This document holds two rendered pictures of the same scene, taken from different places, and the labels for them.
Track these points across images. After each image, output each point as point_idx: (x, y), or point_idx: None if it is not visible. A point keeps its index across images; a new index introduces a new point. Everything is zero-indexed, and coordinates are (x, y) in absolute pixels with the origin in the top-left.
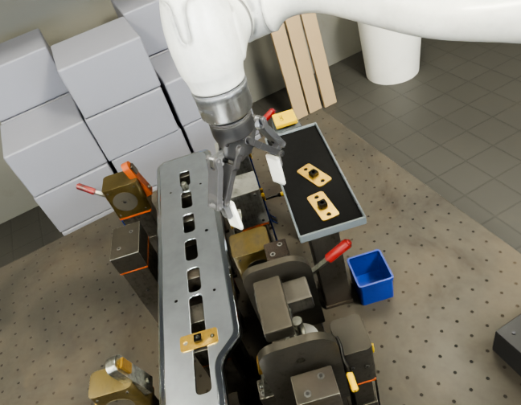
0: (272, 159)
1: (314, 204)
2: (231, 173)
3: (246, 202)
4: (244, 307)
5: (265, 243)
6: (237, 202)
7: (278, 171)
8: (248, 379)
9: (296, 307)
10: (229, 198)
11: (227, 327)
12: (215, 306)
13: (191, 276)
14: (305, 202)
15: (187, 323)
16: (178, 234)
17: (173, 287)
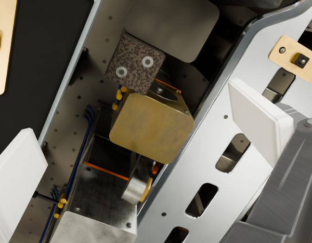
0: None
1: (0, 60)
2: (290, 220)
3: (97, 206)
4: None
5: (132, 104)
6: (111, 215)
7: (14, 161)
8: (210, 46)
9: None
10: (300, 137)
11: (256, 45)
12: None
13: (227, 163)
14: (15, 84)
15: (288, 96)
16: (196, 234)
17: (261, 163)
